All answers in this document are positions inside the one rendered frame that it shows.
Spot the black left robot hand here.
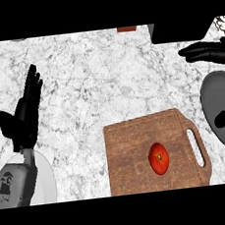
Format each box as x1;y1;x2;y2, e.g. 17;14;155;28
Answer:
0;62;51;155

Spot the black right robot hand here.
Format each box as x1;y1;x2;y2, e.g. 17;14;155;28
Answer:
177;36;225;133

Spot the dark grey pan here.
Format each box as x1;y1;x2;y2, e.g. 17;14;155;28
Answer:
197;69;225;163

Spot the brown wooden cutting board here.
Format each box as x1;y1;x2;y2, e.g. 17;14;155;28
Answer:
101;104;215;197

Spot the red tomato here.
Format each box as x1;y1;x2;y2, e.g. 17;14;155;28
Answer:
145;141;173;178

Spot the black appliance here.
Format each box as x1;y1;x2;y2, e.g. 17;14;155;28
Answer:
146;16;218;47

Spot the white round plate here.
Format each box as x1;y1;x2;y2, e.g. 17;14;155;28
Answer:
5;147;60;209

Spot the red-brown block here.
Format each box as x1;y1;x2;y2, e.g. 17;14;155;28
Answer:
116;25;138;33

